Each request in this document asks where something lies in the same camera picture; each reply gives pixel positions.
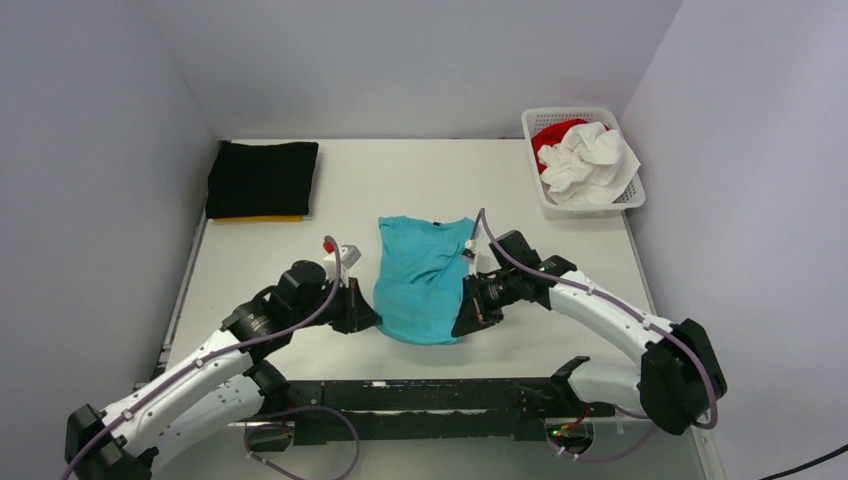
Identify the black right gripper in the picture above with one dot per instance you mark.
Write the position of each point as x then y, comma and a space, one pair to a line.
474, 313

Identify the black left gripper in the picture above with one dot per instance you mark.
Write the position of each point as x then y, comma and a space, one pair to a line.
358, 314

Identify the turquoise t shirt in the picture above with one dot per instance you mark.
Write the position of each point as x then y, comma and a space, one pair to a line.
419, 289

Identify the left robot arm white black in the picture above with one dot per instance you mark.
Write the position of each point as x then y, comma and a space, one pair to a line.
226, 379

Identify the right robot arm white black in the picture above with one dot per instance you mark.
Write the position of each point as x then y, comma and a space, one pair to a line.
675, 380

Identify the folded yellow t shirt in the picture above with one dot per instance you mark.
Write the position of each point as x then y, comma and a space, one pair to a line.
260, 219

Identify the folded black t shirt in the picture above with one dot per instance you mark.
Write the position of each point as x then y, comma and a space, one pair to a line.
261, 180

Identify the white t shirt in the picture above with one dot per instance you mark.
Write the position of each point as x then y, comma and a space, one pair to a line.
592, 164

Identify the red t shirt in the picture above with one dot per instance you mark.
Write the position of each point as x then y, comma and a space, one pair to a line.
550, 136

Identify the white plastic laundry basket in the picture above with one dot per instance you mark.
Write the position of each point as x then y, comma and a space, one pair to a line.
533, 121

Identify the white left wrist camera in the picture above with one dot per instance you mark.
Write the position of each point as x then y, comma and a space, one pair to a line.
339, 257

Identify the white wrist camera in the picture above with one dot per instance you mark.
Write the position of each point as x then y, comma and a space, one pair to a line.
469, 252
339, 257

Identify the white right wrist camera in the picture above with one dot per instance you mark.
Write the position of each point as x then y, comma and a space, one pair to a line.
469, 252

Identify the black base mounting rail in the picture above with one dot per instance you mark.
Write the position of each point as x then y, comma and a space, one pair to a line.
521, 409

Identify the aluminium table frame rail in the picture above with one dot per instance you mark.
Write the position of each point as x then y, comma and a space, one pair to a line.
146, 280

